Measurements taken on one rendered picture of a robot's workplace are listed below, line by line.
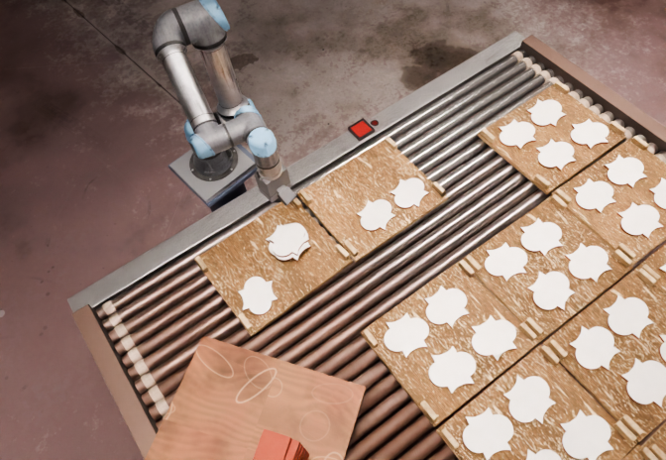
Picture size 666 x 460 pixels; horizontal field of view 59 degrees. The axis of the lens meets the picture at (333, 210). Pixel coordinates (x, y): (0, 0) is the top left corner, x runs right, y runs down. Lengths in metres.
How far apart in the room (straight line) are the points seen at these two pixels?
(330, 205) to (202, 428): 0.85
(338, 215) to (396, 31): 2.28
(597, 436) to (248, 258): 1.17
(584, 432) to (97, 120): 3.20
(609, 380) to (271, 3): 3.41
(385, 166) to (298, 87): 1.72
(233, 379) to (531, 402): 0.84
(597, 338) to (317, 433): 0.87
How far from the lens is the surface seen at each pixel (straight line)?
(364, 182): 2.12
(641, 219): 2.20
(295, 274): 1.95
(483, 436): 1.78
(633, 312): 2.02
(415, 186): 2.10
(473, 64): 2.58
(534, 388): 1.84
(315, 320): 1.89
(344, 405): 1.67
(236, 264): 2.00
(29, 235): 3.63
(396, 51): 3.99
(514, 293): 1.95
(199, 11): 1.92
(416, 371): 1.81
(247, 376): 1.73
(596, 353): 1.93
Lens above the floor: 2.66
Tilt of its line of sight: 57 degrees down
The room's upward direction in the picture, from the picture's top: 7 degrees counter-clockwise
